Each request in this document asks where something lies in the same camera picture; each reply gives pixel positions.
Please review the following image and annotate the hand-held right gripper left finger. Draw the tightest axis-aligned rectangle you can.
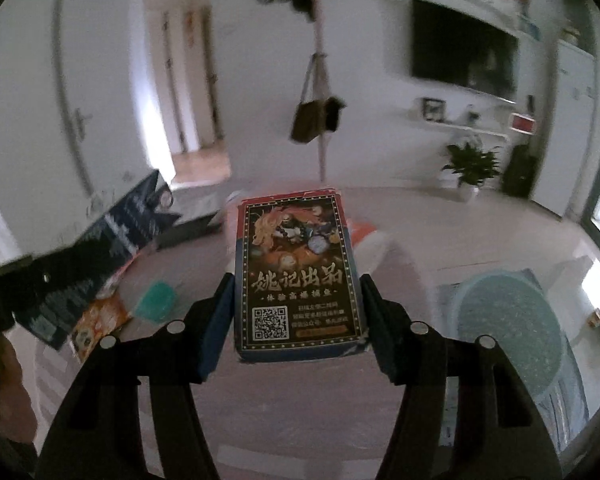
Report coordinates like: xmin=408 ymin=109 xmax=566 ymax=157
xmin=37 ymin=272 xmax=237 ymax=480

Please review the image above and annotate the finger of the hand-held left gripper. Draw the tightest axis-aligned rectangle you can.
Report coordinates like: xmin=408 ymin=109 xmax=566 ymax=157
xmin=26 ymin=245 xmax=111 ymax=297

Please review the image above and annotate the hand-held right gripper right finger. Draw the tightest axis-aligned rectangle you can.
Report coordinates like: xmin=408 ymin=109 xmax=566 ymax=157
xmin=360 ymin=272 xmax=563 ymax=480

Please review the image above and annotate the orange snack packet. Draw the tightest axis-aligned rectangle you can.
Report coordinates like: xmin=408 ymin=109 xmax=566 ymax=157
xmin=72 ymin=292 xmax=131 ymax=363

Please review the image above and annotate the white and orange packet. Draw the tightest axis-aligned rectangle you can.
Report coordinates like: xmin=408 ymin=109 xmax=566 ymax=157
xmin=345 ymin=220 xmax=396 ymax=281

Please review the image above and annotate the dark playing card box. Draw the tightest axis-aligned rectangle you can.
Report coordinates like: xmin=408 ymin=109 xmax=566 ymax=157
xmin=232 ymin=189 xmax=370 ymax=365

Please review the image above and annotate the dark printed package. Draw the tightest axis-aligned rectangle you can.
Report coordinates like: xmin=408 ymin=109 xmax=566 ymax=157
xmin=15 ymin=169 xmax=183 ymax=351

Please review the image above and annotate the light blue plastic basket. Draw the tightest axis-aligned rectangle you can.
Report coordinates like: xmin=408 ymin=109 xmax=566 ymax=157
xmin=452 ymin=272 xmax=563 ymax=406

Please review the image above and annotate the person's left forearm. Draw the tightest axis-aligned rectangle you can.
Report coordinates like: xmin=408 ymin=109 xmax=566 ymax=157
xmin=0 ymin=332 xmax=38 ymax=453

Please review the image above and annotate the small teal box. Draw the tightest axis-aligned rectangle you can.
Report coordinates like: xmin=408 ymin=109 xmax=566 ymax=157
xmin=132 ymin=281 xmax=176 ymax=321

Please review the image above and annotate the pink lace blanket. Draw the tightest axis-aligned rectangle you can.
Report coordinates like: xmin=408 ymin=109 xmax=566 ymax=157
xmin=30 ymin=185 xmax=446 ymax=480

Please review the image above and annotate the white door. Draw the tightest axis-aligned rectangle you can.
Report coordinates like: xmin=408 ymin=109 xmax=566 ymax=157
xmin=0 ymin=0 xmax=146 ymax=221

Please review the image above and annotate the green potted plant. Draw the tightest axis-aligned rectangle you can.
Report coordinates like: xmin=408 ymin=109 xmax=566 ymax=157
xmin=440 ymin=140 xmax=503 ymax=203

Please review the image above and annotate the grey patterned rug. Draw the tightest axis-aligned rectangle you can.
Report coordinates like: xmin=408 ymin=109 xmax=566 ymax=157
xmin=435 ymin=267 xmax=598 ymax=461

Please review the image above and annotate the black acoustic guitar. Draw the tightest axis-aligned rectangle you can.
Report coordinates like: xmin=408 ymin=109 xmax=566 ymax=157
xmin=500 ymin=95 xmax=538 ymax=198

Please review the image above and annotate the white curved low shelf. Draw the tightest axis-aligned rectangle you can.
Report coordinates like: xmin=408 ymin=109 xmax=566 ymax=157
xmin=405 ymin=110 xmax=513 ymax=141

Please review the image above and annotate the brown hanging bag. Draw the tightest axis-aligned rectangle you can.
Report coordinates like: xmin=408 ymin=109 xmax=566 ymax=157
xmin=290 ymin=100 xmax=331 ymax=143

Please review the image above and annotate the black hanging bag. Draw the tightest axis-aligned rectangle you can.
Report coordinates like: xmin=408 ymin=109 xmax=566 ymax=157
xmin=322 ymin=96 xmax=347 ymax=131

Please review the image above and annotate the wooden coat rack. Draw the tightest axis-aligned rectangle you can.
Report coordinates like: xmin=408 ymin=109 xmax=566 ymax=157
xmin=290 ymin=0 xmax=342 ymax=183

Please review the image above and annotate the black flat television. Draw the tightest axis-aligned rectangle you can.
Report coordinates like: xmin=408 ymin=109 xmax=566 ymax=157
xmin=410 ymin=0 xmax=521 ymax=103

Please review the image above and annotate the white curved long shelf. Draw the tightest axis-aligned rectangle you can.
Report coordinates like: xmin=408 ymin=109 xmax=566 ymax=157
xmin=405 ymin=0 xmax=536 ymax=36

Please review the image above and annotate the black picture frame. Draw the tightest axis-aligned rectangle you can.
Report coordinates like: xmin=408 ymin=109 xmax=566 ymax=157
xmin=421 ymin=97 xmax=447 ymax=122

